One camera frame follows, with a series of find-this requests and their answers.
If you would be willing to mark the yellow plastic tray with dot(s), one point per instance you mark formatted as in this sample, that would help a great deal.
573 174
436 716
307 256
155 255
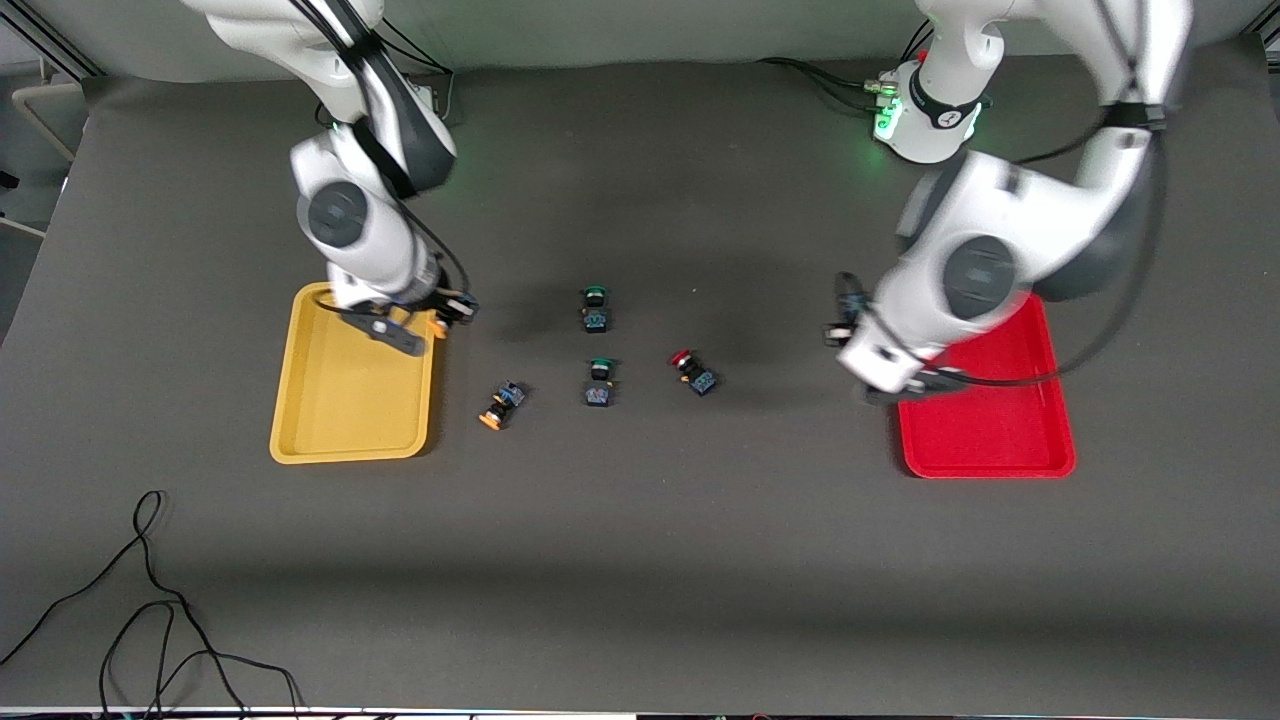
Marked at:
345 400

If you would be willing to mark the green push button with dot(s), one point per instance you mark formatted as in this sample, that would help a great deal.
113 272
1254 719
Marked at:
599 382
596 308

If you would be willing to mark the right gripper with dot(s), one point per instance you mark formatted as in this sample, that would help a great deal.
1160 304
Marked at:
447 302

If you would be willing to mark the dark grey table mat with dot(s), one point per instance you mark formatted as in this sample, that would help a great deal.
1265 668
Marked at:
640 560

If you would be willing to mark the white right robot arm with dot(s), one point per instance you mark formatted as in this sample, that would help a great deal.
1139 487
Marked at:
350 215

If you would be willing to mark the red push button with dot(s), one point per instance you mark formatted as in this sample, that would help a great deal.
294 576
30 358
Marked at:
693 372
852 308

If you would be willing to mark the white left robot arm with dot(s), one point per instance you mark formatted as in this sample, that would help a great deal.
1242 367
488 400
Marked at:
985 270

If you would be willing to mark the yellow push button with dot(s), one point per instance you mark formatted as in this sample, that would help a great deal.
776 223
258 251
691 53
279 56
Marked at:
502 405
438 325

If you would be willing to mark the aluminium frame rail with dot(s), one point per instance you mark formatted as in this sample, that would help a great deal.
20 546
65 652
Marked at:
60 50

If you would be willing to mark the red plastic tray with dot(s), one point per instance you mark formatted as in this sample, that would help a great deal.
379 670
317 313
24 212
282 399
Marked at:
990 430

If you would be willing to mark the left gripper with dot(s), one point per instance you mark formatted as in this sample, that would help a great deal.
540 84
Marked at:
851 304

